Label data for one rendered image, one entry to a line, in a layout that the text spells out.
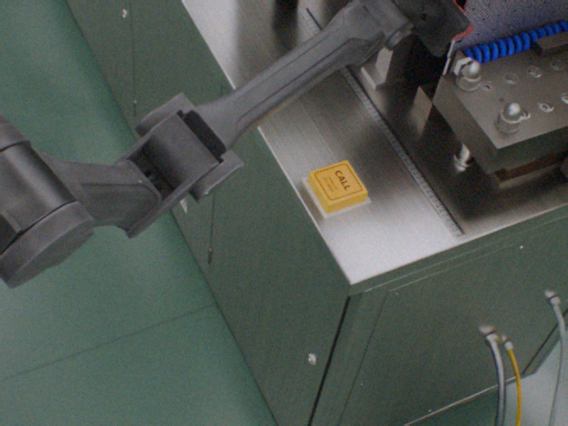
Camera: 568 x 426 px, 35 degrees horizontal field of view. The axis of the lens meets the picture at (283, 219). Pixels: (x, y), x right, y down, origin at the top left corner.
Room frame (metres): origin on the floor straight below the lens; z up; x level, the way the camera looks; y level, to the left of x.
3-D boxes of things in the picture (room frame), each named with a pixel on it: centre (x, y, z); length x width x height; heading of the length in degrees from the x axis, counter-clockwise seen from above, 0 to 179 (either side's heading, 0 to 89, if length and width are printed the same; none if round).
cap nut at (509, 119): (0.97, -0.30, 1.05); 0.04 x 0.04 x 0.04
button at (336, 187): (0.89, -0.07, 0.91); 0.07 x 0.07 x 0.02; 34
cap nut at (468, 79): (1.05, -0.24, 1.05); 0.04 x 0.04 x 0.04
